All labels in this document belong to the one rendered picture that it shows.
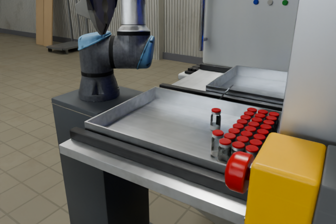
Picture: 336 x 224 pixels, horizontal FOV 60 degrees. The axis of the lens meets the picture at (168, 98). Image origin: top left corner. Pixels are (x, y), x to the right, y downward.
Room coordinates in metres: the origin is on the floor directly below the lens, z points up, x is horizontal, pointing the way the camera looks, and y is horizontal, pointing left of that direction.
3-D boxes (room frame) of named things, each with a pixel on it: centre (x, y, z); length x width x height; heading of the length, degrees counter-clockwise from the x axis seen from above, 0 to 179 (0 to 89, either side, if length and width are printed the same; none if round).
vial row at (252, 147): (0.48, -0.18, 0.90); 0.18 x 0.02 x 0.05; 149
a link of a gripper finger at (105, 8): (0.60, 0.14, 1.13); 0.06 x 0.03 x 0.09; 59
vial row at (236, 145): (0.49, -0.16, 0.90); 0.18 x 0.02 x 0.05; 149
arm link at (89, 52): (1.03, 0.25, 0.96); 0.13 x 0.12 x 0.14; 88
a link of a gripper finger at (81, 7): (0.57, 0.15, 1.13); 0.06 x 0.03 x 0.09; 59
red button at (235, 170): (0.25, -0.08, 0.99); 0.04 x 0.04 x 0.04; 59
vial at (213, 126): (0.56, -0.10, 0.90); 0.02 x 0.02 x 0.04
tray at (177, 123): (0.56, -0.04, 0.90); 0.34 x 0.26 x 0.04; 59
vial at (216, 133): (0.46, -0.09, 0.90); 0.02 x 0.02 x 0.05
